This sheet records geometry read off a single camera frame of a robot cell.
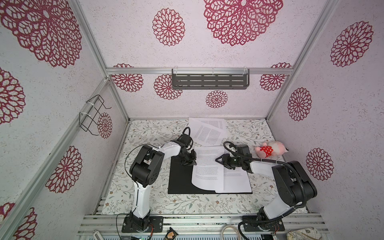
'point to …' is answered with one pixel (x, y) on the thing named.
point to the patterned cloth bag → (308, 233)
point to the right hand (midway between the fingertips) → (217, 159)
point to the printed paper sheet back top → (217, 122)
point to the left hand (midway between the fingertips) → (196, 165)
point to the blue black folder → (180, 179)
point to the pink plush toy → (270, 149)
